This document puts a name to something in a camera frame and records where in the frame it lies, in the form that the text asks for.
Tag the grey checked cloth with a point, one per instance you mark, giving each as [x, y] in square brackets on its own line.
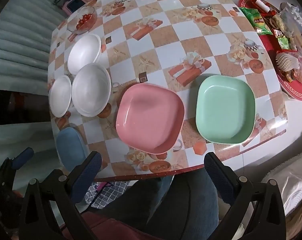
[108, 192]

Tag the person's leg in jeans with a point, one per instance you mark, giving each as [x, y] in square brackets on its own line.
[185, 205]

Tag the small white round plate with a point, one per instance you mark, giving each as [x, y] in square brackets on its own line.
[59, 96]

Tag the pile of cherry tomatoes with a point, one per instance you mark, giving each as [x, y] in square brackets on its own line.
[84, 20]

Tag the pink plastic stool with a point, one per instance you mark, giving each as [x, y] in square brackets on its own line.
[76, 1]

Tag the green square plate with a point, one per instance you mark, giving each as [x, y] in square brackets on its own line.
[224, 110]

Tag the person's maroon clothing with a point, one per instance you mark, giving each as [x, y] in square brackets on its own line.
[108, 227]

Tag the clear glass bowl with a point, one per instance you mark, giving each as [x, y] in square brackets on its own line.
[77, 28]

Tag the clear plastic bag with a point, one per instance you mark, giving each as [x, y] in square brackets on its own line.
[290, 20]

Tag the green snack packet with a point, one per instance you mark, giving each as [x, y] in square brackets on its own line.
[257, 21]

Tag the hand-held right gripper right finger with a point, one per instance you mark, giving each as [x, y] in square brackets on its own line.
[218, 177]

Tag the checkered printed tablecloth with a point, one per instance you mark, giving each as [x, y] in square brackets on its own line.
[166, 42]

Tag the large white bowl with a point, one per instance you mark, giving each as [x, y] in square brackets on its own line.
[83, 52]
[91, 93]

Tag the pink square plate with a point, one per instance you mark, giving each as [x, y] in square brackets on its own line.
[148, 115]

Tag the white cylindrical bottle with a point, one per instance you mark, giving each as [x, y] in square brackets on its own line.
[262, 5]

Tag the blue square plate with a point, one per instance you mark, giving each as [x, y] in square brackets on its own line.
[71, 147]

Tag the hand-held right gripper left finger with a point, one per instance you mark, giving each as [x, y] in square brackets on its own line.
[87, 172]

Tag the red patterned tray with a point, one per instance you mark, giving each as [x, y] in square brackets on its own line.
[297, 90]

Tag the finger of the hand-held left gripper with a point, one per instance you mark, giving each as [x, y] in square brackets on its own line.
[22, 155]

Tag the white fleece cloth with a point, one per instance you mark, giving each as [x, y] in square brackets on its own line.
[293, 180]

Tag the small green candy packet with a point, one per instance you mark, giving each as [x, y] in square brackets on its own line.
[283, 42]

